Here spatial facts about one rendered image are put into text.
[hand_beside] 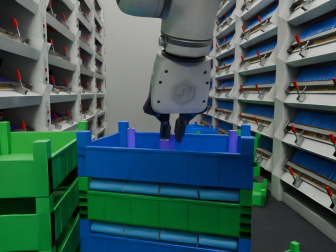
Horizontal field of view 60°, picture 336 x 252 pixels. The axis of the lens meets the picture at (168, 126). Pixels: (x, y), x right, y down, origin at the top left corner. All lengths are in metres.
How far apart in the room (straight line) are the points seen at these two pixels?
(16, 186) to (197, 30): 0.34
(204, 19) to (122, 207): 0.33
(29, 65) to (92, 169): 1.00
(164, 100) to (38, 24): 1.06
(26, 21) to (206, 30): 1.13
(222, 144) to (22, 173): 0.40
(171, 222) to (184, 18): 0.32
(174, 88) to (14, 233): 0.32
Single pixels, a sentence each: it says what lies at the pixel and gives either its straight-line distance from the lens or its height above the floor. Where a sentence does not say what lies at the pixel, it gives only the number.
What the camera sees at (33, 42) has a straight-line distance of 1.47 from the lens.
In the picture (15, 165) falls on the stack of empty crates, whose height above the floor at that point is 0.45.
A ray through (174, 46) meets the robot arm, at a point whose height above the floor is 0.62.
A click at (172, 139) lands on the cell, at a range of 0.57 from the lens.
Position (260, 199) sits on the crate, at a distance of 1.52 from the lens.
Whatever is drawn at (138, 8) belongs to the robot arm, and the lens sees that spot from 0.43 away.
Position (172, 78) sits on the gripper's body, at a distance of 0.48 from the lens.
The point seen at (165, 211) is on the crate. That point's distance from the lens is 0.50.
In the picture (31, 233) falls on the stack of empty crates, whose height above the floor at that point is 0.35.
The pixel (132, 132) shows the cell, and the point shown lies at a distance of 0.66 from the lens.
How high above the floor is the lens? 0.55
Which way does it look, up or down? 7 degrees down
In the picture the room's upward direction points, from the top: straight up
